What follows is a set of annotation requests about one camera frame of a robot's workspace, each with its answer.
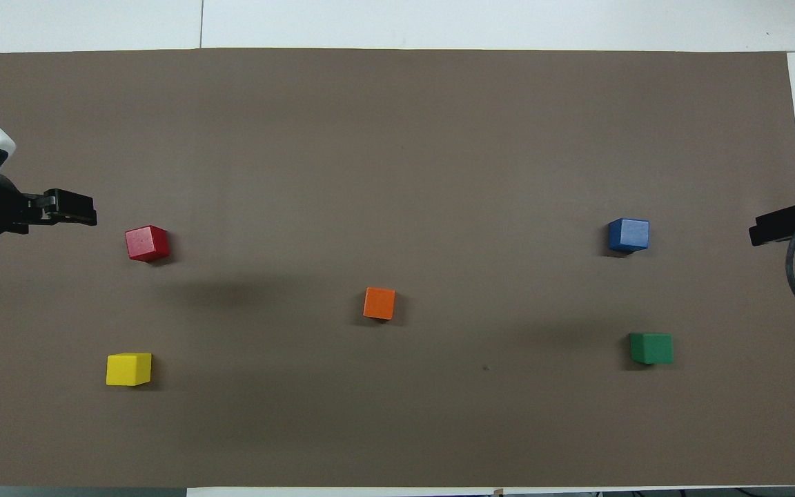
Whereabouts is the brown table mat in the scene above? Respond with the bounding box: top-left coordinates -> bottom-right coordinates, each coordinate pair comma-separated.
0,48 -> 795,489

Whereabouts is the blue wooden block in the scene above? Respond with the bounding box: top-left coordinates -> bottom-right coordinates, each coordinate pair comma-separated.
608,218 -> 650,252

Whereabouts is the orange wooden block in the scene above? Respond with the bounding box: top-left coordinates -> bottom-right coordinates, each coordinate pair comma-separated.
362,287 -> 396,321

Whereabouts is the yellow wooden block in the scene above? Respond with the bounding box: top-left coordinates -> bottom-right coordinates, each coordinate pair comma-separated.
106,353 -> 153,387

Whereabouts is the green wooden block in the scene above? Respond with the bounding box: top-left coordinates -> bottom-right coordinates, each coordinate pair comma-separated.
629,333 -> 674,365

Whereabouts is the red wooden block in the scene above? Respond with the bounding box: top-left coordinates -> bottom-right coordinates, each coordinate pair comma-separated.
125,225 -> 170,263

